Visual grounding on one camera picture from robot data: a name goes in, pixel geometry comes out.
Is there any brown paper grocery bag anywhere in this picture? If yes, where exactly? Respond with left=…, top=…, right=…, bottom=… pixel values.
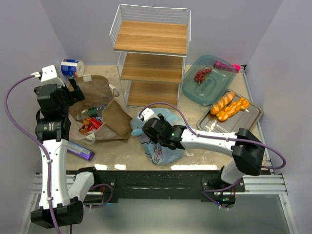
left=69, top=75, right=132, bottom=142

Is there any light blue plastic bag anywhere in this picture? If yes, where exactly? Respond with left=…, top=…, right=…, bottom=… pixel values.
left=130, top=108, right=185, bottom=165

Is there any green label water bottle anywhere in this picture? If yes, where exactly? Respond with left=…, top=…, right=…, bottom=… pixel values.
left=76, top=105, right=107, bottom=120

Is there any red candy bag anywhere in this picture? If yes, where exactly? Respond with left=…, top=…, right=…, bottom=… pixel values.
left=79, top=117, right=103, bottom=134

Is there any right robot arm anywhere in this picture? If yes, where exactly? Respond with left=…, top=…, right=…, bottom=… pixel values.
left=142, top=118, right=265, bottom=184

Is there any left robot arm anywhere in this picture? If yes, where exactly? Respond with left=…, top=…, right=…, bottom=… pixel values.
left=31, top=78, right=96, bottom=233

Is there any teal plastic food container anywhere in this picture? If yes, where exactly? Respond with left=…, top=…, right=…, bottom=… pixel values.
left=182, top=55, right=236, bottom=106

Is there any blue white toilet paper roll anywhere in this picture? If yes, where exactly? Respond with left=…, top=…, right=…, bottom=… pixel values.
left=60, top=59, right=84, bottom=78

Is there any purple chocolate bar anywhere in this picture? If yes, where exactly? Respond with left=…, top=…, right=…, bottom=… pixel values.
left=67, top=141, right=95, bottom=161

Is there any red grape bunch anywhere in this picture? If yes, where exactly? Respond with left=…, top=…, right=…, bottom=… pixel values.
left=194, top=68, right=212, bottom=83

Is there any long bread loaf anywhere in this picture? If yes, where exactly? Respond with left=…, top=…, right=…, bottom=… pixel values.
left=210, top=91, right=236, bottom=115

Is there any orange croissant bread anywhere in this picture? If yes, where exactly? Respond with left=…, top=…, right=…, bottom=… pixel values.
left=216, top=97, right=250, bottom=121

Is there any pink purple toy vegetable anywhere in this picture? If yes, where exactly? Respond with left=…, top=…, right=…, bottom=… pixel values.
left=214, top=61, right=235, bottom=71

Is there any metal tray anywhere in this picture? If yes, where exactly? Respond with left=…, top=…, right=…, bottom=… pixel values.
left=197, top=101, right=263, bottom=133

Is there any pink small object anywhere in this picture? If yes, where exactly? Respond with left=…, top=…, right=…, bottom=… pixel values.
left=233, top=64, right=241, bottom=73

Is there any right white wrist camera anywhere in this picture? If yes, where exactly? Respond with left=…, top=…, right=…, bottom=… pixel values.
left=137, top=108, right=157, bottom=122

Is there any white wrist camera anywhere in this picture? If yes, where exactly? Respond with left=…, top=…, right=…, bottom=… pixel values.
left=137, top=108, right=157, bottom=122
left=31, top=65, right=65, bottom=86

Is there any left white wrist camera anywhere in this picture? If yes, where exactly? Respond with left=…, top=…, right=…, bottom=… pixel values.
left=31, top=65, right=65, bottom=86

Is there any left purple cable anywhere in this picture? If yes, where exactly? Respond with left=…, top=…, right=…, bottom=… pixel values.
left=4, top=74, right=63, bottom=234

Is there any purple cable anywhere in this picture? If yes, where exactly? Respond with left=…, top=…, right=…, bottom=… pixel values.
left=4, top=74, right=63, bottom=234
left=138, top=102, right=287, bottom=209

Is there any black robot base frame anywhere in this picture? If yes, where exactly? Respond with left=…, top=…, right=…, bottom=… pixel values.
left=85, top=170, right=245, bottom=204

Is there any white wire wooden shelf rack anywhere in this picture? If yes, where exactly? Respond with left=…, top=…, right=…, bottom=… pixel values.
left=109, top=4, right=191, bottom=107

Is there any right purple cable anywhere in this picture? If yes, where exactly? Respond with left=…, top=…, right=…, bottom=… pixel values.
left=138, top=102, right=287, bottom=209

